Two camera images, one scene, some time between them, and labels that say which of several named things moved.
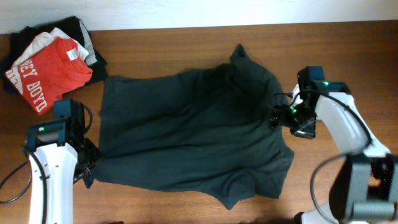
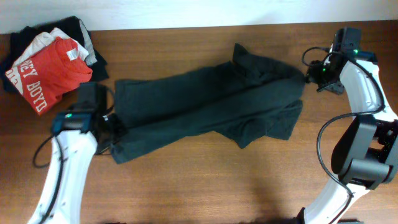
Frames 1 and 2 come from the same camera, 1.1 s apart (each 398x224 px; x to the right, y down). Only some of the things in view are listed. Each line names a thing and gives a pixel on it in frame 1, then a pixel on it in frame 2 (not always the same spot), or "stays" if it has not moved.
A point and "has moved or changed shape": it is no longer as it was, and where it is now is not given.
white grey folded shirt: (86, 51) stays
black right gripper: (283, 119) → (318, 76)
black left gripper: (90, 155) → (109, 128)
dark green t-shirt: (205, 129) has moved or changed shape
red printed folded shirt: (51, 70) stays
